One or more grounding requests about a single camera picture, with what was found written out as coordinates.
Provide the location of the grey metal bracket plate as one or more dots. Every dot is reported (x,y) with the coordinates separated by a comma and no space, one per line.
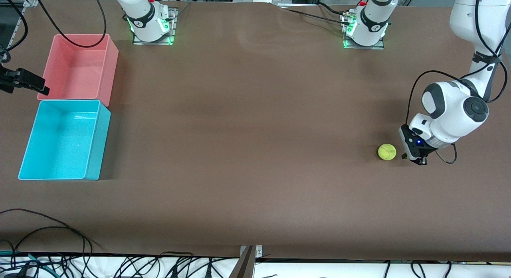
(258,252)

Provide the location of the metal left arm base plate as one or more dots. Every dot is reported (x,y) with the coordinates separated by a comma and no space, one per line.
(367,47)

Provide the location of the blue plastic bin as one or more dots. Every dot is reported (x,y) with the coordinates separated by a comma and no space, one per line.
(60,142)

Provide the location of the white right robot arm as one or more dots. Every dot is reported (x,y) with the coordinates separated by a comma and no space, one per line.
(141,14)

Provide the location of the aluminium frame rail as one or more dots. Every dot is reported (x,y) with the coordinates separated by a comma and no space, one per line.
(16,26)

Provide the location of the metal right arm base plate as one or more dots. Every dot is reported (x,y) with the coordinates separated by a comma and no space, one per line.
(174,34)

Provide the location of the pink plastic bin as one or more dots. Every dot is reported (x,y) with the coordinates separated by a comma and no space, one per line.
(76,70)

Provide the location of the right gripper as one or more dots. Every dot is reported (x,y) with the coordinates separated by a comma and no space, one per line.
(20,78)

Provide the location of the metal support bar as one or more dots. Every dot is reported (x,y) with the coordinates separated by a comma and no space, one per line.
(244,266)

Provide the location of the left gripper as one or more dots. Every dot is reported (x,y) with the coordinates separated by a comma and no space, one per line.
(420,151)

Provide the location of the yellow tennis ball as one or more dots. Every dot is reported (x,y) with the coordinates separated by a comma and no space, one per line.
(387,152)

